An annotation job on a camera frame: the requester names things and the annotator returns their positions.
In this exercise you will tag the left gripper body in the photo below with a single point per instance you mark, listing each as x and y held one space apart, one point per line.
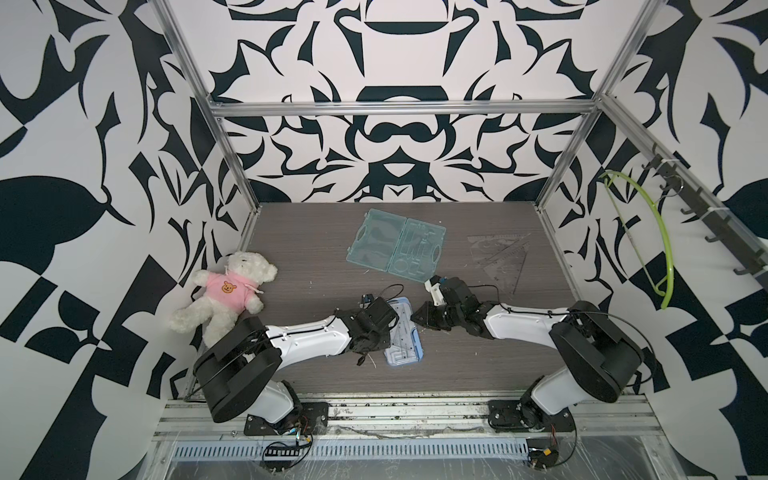
379 341

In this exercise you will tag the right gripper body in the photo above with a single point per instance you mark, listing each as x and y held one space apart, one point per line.
444 317

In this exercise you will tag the blue geometry set case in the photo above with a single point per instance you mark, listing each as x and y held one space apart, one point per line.
405 344

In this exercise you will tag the teal ruler set case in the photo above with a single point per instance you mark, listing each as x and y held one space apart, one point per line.
404 247

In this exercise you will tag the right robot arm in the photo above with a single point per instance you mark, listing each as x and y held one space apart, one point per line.
599 358

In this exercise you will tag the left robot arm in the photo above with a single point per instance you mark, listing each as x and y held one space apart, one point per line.
235 375

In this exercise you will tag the white teddy bear pink shirt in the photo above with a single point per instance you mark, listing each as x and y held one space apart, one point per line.
225 296

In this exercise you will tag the black connector left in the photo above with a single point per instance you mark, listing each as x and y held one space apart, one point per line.
279 456

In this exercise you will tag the black yellow connector right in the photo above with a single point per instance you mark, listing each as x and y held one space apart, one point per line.
541 455

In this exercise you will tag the black hook rack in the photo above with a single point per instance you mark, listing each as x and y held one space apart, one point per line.
702 205

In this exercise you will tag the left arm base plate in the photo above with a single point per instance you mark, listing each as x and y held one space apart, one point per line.
305 419

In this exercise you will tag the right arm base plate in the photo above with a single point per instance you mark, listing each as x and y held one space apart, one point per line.
526 416

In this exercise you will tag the aluminium frame rail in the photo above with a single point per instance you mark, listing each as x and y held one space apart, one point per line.
415 414

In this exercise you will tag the green tube on wall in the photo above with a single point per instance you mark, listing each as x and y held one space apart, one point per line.
662 286

